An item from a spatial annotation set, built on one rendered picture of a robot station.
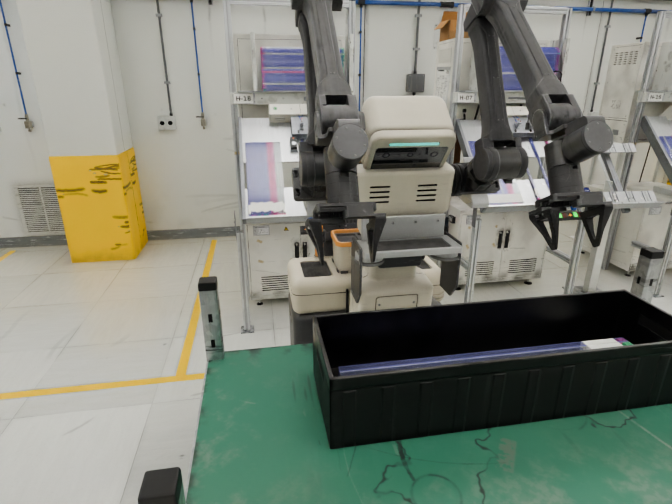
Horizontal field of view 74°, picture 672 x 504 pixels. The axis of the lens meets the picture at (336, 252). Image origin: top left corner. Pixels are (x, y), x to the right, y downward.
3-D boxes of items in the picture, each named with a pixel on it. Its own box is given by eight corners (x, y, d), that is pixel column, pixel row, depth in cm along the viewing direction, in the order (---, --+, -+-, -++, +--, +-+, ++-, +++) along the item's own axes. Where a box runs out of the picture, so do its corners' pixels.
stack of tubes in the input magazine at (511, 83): (555, 90, 301) (561, 46, 292) (485, 90, 293) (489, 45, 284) (543, 90, 313) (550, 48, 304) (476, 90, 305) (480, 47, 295)
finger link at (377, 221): (390, 259, 74) (386, 204, 75) (348, 262, 73) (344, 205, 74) (380, 263, 81) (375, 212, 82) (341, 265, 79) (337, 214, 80)
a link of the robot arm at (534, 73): (509, 2, 108) (467, 1, 106) (521, -22, 103) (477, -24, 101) (577, 139, 88) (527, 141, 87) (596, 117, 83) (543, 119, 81)
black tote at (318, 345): (611, 342, 85) (624, 288, 81) (694, 400, 69) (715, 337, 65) (313, 373, 76) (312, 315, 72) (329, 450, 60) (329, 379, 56)
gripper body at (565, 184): (605, 200, 82) (599, 161, 83) (555, 203, 80) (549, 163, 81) (581, 208, 88) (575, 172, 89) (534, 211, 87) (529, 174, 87)
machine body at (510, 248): (539, 285, 337) (553, 206, 316) (452, 292, 326) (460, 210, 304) (496, 256, 397) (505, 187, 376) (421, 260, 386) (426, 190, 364)
